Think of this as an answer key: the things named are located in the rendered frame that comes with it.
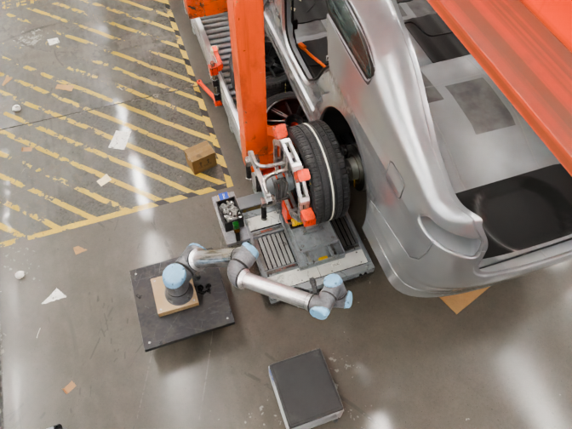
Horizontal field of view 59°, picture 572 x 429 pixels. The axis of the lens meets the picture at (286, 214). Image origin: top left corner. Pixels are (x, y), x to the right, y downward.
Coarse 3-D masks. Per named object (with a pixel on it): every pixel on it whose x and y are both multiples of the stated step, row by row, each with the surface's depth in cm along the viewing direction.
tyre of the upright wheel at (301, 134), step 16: (288, 128) 322; (304, 128) 312; (320, 128) 310; (304, 144) 301; (336, 144) 303; (304, 160) 301; (320, 160) 299; (336, 160) 301; (320, 176) 299; (336, 176) 300; (320, 192) 301; (336, 192) 305; (320, 208) 307; (336, 208) 313
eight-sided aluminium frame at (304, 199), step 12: (276, 144) 326; (288, 144) 311; (276, 156) 341; (288, 156) 304; (276, 168) 348; (300, 168) 300; (288, 192) 353; (300, 192) 303; (288, 204) 345; (300, 204) 306
